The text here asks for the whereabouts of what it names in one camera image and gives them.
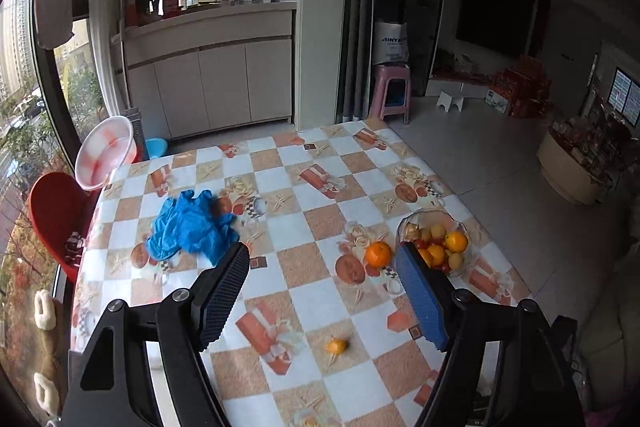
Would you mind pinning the small white step stool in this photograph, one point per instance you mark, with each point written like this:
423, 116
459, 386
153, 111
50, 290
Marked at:
450, 99

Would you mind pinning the beige cabinet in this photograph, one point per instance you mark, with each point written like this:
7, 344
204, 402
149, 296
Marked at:
210, 77

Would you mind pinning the clear glass bowl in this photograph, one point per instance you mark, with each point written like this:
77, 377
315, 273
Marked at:
460, 222

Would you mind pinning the black wall television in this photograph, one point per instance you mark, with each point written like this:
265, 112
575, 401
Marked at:
497, 14

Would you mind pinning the red plastic chair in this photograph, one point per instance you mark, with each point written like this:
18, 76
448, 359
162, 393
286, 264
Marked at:
55, 217

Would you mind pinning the white paper bag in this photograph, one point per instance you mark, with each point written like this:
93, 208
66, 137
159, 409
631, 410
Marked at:
391, 43

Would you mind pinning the grey hanging cloth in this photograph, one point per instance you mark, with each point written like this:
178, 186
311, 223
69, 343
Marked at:
52, 14

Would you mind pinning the dark curtain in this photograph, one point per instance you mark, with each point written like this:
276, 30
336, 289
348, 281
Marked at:
360, 17

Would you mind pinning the pink plastic stool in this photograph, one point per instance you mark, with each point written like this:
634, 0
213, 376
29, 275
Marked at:
390, 92

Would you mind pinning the red tomato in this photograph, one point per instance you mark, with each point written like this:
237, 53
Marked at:
441, 267

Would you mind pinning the white fluffy slipper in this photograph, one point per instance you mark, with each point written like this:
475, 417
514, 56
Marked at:
47, 391
42, 309

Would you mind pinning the small yellow fruit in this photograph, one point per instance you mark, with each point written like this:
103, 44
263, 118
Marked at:
336, 346

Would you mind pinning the white green carton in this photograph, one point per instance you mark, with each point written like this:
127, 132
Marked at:
497, 101

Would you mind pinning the round beige display stand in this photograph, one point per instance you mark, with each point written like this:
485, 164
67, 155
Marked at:
570, 167

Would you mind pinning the blue basin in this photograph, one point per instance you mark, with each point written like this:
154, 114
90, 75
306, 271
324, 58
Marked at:
156, 148

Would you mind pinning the orange with green stem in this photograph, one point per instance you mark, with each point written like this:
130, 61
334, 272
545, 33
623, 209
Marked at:
378, 254

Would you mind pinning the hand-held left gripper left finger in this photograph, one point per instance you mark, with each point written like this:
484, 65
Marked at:
225, 294

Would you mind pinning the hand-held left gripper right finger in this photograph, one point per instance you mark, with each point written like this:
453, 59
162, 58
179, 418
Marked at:
420, 294

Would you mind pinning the beige sofa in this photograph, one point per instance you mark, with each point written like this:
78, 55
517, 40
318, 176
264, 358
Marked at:
610, 322

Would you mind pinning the pile of red gift boxes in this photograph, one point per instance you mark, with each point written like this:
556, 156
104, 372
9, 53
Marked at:
522, 92

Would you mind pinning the checkered printed tablecloth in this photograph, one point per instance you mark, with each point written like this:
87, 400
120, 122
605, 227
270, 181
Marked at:
310, 297

